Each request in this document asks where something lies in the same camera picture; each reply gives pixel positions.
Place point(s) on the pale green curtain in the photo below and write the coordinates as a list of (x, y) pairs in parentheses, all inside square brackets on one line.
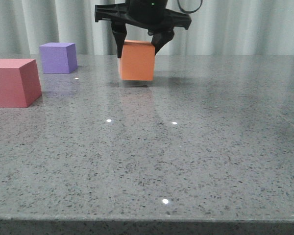
[(219, 27)]

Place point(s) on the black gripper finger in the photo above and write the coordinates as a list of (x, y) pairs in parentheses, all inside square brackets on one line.
[(160, 39), (119, 32)]

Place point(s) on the purple foam cube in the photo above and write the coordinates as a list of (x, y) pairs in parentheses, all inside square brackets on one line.
[(58, 57)]

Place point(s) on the red foam cube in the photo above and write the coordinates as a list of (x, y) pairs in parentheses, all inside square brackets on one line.
[(19, 83)]

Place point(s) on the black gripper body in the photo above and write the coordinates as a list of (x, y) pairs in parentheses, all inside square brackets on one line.
[(147, 14)]

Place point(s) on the orange foam cube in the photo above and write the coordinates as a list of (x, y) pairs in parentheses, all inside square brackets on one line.
[(137, 61)]

